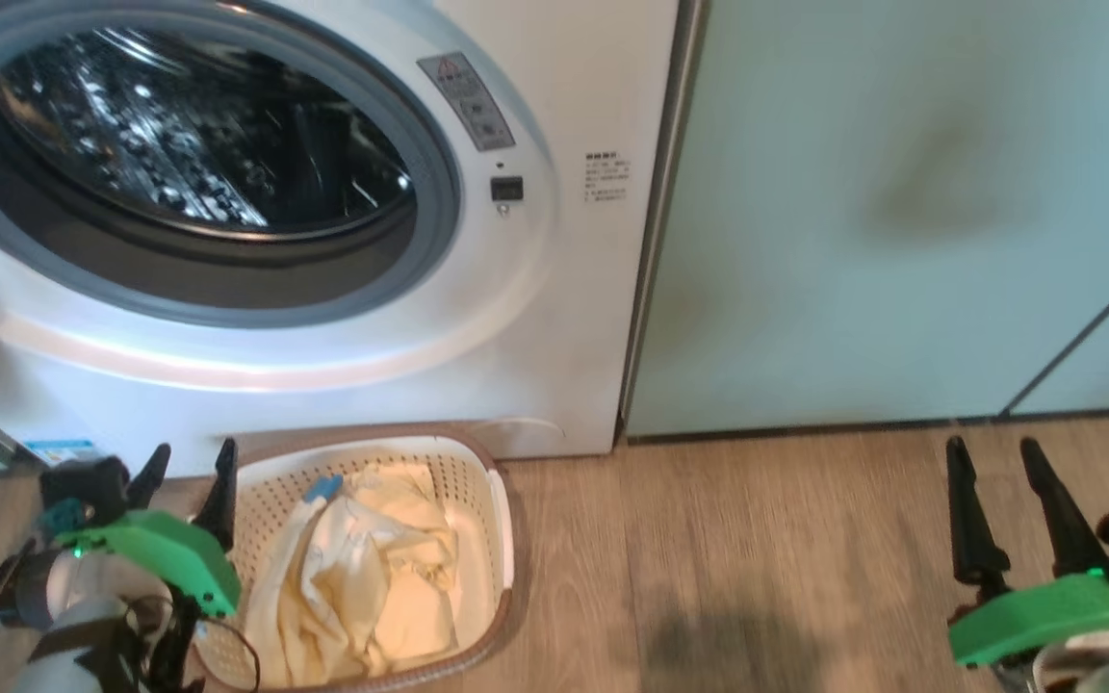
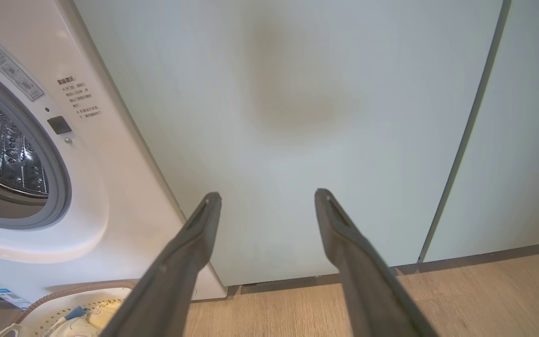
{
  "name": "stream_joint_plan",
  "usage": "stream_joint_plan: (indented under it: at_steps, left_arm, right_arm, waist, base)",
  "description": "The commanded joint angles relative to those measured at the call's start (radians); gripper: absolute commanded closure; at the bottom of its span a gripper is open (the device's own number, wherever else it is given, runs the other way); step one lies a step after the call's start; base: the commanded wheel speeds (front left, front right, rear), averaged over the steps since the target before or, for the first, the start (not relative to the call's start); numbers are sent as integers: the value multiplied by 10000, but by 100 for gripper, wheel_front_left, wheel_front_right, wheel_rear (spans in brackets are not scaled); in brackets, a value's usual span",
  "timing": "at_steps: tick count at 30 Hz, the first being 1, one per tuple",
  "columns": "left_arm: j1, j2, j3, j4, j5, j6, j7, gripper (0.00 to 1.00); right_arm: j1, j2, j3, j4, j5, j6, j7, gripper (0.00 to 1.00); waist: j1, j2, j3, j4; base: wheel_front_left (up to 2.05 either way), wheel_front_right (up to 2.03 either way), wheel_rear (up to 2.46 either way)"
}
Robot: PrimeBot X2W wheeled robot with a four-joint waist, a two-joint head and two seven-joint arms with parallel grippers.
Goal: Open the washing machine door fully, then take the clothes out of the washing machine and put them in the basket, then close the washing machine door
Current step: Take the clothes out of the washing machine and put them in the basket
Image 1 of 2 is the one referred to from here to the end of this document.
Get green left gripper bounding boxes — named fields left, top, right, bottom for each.
left=54, top=438, right=244, bottom=618

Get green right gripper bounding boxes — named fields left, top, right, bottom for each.
left=945, top=436, right=1109, bottom=668

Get pale yellow garment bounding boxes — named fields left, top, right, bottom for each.
left=245, top=462, right=465, bottom=687

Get white basket with brown rim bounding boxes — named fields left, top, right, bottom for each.
left=191, top=423, right=518, bottom=693

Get large pale green cabinet door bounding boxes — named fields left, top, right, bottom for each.
left=624, top=0, right=1109, bottom=440

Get white front-load washing machine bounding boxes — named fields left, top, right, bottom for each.
left=0, top=0, right=709, bottom=479

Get blue energy label sticker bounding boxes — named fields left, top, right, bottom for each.
left=23, top=440, right=99, bottom=467

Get grey warning sticker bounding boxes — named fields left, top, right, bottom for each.
left=417, top=53, right=517, bottom=153

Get small printed text label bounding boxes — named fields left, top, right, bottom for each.
left=583, top=151, right=631, bottom=204

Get teal cable connector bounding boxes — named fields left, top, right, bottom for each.
left=39, top=500, right=86, bottom=541

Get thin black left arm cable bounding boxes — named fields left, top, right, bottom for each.
left=126, top=597, right=263, bottom=693

